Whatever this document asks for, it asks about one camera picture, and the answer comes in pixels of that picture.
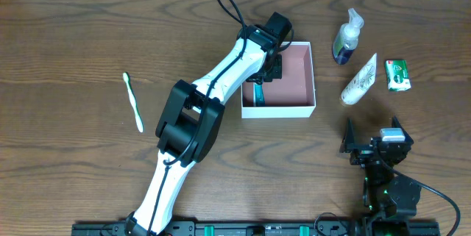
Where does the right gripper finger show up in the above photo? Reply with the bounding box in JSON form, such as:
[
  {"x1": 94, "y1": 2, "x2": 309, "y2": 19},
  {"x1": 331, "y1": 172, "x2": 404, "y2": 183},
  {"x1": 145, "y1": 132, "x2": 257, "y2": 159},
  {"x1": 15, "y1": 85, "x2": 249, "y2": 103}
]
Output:
[
  {"x1": 339, "y1": 118, "x2": 355, "y2": 153},
  {"x1": 392, "y1": 116, "x2": 414, "y2": 144}
]

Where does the teal toothpaste tube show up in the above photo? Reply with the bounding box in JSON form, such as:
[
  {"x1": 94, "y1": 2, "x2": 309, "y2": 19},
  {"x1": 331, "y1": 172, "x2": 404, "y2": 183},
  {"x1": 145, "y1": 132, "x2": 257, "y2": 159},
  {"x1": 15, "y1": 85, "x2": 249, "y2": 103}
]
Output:
[{"x1": 253, "y1": 83, "x2": 266, "y2": 107}]

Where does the green white toothbrush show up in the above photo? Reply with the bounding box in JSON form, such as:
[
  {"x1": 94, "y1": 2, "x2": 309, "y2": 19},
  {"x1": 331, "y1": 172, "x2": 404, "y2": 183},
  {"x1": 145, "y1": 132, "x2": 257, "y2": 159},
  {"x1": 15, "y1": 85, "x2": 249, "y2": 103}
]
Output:
[{"x1": 122, "y1": 72, "x2": 144, "y2": 133}]

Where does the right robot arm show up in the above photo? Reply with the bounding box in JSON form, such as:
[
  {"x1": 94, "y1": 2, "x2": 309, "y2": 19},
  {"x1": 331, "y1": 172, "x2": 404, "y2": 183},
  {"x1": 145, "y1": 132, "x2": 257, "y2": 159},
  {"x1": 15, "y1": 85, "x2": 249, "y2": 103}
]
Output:
[{"x1": 339, "y1": 117, "x2": 421, "y2": 235}]

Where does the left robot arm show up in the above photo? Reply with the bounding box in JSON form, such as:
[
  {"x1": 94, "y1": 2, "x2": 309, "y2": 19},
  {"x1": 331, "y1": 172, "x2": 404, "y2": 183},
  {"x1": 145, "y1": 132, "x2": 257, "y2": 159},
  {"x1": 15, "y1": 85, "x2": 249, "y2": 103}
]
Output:
[{"x1": 124, "y1": 12, "x2": 292, "y2": 235}]

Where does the green soap bar pack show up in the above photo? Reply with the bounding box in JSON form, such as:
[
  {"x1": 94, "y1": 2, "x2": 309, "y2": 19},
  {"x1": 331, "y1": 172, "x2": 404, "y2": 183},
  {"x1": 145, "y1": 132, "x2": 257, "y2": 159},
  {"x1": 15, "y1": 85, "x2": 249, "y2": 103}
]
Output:
[{"x1": 385, "y1": 60, "x2": 411, "y2": 91}]

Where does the white leaf-print lotion tube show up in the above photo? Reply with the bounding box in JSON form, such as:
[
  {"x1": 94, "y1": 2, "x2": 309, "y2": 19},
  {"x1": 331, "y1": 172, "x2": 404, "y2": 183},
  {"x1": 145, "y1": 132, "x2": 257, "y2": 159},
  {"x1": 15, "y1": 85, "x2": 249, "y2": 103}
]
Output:
[{"x1": 340, "y1": 54, "x2": 377, "y2": 105}]

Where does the white box pink interior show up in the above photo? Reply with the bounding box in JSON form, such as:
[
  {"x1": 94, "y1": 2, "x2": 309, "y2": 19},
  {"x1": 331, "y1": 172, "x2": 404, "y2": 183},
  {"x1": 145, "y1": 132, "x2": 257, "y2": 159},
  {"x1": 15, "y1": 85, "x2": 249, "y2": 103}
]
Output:
[{"x1": 241, "y1": 41, "x2": 316, "y2": 119}]

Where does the clear pump soap bottle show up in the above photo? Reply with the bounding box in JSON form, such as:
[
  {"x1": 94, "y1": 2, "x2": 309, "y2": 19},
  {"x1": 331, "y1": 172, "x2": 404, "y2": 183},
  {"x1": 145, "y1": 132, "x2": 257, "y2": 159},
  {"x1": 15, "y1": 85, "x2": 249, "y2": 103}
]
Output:
[{"x1": 332, "y1": 8, "x2": 364, "y2": 65}]

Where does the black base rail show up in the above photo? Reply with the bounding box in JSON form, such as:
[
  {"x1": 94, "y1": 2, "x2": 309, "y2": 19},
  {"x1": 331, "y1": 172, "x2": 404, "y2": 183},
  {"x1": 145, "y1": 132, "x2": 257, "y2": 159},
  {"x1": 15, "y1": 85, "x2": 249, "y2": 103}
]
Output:
[{"x1": 71, "y1": 218, "x2": 441, "y2": 236}]

